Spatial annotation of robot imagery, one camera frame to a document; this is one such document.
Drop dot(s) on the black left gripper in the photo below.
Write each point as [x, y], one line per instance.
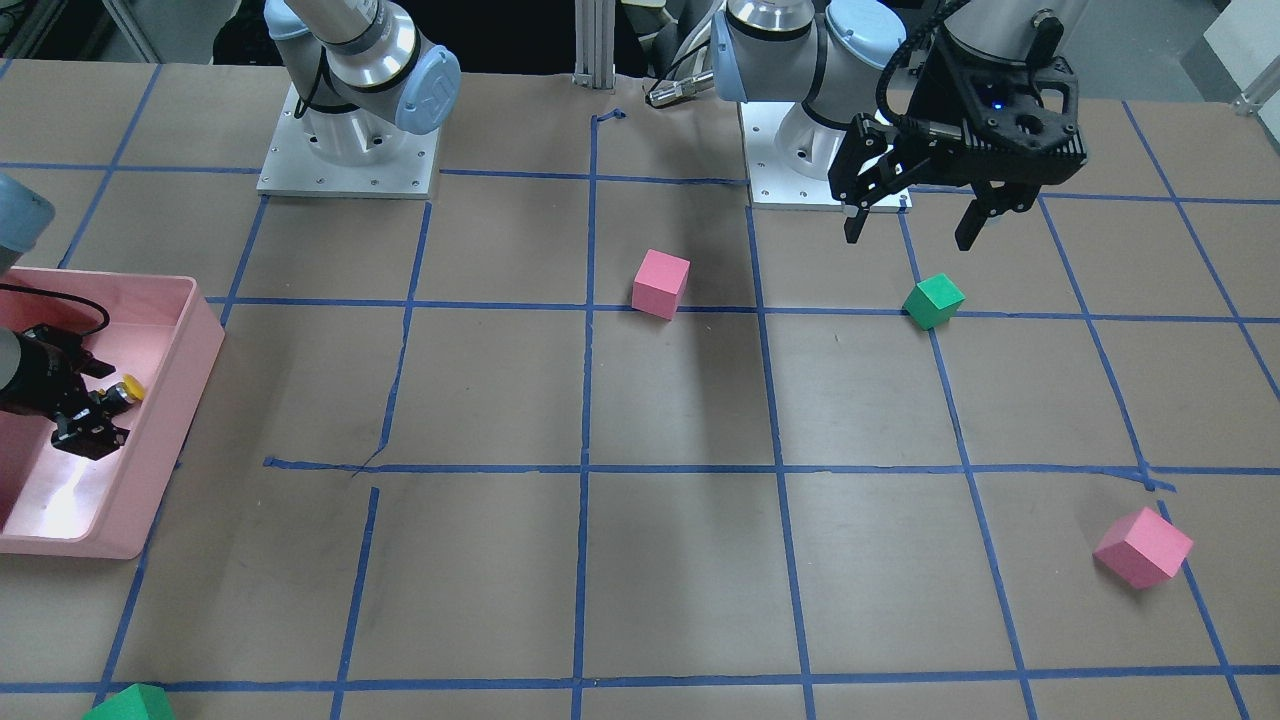
[941, 92]

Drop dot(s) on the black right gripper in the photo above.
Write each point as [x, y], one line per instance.
[38, 376]

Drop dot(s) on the yellow push button switch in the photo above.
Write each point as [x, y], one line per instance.
[121, 396]

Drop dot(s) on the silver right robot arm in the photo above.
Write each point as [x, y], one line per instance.
[350, 60]

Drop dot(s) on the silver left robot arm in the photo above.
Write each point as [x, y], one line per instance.
[996, 29]

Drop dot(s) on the green foam cube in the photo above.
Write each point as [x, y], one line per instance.
[933, 301]
[136, 702]

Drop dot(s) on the pink foam cube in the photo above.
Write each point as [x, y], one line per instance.
[659, 284]
[1144, 549]

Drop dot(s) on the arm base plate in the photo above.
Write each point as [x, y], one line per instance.
[788, 156]
[346, 156]

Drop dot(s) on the aluminium extrusion post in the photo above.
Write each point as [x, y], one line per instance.
[595, 21]

